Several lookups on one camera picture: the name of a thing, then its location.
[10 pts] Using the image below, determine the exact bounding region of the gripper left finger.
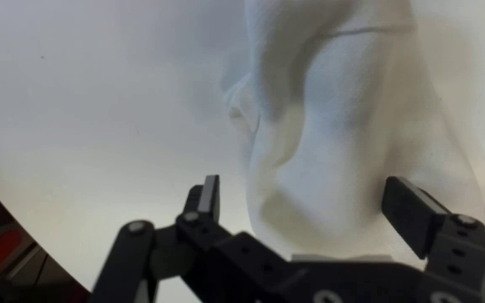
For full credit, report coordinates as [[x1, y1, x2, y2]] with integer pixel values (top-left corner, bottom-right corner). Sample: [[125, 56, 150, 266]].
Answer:
[[90, 175, 310, 303]]

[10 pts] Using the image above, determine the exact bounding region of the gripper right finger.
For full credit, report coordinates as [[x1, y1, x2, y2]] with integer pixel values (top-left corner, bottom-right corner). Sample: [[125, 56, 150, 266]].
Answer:
[[381, 176, 485, 303]]

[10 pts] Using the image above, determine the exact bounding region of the white towel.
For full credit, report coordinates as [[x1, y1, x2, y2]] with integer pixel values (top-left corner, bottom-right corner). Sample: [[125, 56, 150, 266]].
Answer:
[[222, 0, 485, 267]]

